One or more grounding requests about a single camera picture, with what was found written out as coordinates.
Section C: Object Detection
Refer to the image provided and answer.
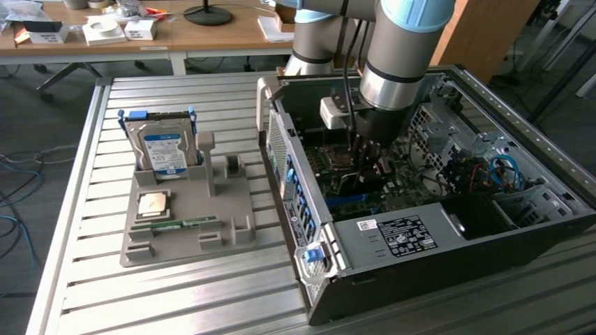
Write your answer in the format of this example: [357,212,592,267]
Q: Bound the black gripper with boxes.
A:
[353,106,414,147]

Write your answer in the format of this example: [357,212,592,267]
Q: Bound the blue expansion slot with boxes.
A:
[325,195,372,207]

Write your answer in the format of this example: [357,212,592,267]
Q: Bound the CPU socket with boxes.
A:
[320,143,360,172]

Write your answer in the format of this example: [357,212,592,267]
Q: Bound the metal disk bay cage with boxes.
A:
[409,100,480,172]

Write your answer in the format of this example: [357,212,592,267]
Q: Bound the green motherboard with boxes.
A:
[301,128,448,223]

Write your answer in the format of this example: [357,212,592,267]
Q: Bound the wooden cabinet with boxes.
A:
[428,0,544,84]

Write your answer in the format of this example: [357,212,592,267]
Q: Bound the grey power supply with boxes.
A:
[325,204,466,276]

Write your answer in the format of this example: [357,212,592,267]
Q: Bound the white paper stack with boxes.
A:
[257,15,294,43]

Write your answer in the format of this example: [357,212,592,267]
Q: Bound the black open PC case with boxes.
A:
[256,64,596,327]

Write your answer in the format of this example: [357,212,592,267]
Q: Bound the hard disk in blue caddy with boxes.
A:
[116,107,202,181]

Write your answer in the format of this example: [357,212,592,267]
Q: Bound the black lamp base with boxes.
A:
[182,0,233,27]

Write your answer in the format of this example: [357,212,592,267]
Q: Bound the grey parts rack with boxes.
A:
[118,131,260,269]

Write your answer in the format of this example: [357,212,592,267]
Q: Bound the CPU chip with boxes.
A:
[137,190,172,220]

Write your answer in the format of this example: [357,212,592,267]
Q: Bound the green RAM stick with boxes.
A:
[129,215,218,231]

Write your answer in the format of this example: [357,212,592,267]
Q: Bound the small white box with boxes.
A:
[124,19,157,41]

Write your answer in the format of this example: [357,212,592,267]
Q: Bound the white box with round hole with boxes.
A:
[81,19,128,47]

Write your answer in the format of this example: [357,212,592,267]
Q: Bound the wooden desk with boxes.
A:
[0,0,428,76]

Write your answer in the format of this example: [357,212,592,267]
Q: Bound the black and white box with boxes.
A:
[21,20,69,45]

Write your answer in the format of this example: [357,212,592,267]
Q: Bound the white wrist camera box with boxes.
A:
[318,96,357,131]

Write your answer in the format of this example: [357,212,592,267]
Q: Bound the black camera cable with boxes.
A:
[338,0,360,140]

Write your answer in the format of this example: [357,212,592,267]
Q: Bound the blue SATA wire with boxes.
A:
[488,153,525,191]

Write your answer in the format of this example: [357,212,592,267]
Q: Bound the blue floor cables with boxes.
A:
[0,144,78,297]

